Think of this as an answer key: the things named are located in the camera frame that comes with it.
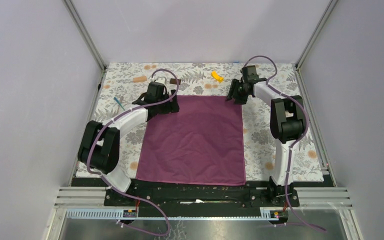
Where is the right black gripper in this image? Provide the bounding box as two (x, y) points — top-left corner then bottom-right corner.
(225, 78), (250, 105)

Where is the purple cloth napkin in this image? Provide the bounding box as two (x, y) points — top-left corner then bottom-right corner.
(135, 95), (246, 186)

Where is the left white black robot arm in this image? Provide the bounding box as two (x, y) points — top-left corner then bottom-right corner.
(77, 81), (180, 206)

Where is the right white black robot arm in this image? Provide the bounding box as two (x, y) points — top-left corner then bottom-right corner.
(226, 65), (308, 206)

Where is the yellow toy piece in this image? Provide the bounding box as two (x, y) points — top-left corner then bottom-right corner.
(210, 71), (224, 83)

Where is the brown toy block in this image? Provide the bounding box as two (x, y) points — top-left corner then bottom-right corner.
(169, 78), (178, 85)

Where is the orange toy block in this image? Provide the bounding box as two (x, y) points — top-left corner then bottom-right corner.
(132, 75), (147, 83)

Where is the floral patterned table mat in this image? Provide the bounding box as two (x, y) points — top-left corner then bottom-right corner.
(75, 62), (325, 182)

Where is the right aluminium frame post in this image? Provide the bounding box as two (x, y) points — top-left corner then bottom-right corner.
(295, 0), (340, 69)

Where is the aluminium frame post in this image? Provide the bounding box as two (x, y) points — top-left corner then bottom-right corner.
(62, 0), (108, 71)
(295, 0), (340, 69)

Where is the left aluminium frame post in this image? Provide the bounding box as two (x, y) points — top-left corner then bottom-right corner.
(62, 0), (108, 71)

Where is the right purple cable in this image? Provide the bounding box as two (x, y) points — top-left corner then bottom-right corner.
(243, 55), (327, 233)

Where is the white slotted cable duct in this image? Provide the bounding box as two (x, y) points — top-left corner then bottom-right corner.
(66, 207), (281, 221)

